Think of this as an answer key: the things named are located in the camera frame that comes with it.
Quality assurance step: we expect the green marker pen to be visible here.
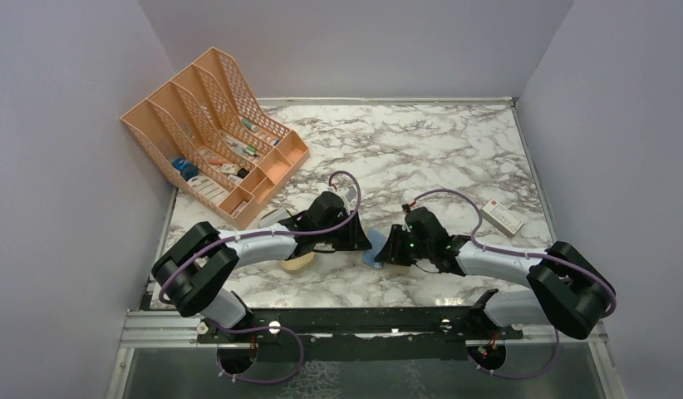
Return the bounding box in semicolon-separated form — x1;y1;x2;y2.
241;118;259;132

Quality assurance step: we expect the blue tape roll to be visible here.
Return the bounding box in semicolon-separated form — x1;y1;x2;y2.
170;157;199;181

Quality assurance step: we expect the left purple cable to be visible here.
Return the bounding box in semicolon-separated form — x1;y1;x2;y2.
156;170;363;385

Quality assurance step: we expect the beige oval tray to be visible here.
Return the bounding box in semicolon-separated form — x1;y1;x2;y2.
258;208;315;273

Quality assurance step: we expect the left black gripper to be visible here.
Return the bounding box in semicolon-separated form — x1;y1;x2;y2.
316;210;372;252

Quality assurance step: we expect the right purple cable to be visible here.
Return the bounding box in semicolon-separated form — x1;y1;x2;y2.
403;189;619;381

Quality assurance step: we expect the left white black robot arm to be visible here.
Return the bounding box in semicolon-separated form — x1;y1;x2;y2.
151;191;372;342

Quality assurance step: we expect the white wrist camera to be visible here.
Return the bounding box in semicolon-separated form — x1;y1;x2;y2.
330;186;358;214
401;202;427;216

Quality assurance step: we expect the white card box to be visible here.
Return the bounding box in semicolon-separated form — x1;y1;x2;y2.
479;199;524;238

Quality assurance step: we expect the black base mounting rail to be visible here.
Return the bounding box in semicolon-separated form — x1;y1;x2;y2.
197;306;523;362

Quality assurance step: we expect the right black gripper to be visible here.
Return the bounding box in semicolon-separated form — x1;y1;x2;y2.
376;224;433;266

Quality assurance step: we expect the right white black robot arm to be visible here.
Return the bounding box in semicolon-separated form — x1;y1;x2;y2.
371;207;616;339

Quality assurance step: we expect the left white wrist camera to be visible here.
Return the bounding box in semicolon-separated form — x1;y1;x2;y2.
330;186;358;214

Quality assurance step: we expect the aluminium frame profile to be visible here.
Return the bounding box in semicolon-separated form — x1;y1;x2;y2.
119;311;201;348

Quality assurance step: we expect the purple cable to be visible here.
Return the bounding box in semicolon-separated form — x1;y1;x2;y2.
156;170;363;385
403;189;619;381

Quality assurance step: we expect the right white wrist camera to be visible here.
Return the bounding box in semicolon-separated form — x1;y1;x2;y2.
401;202;427;216

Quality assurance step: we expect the orange plastic desk organizer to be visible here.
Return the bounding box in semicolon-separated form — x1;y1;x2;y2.
121;47;310;229

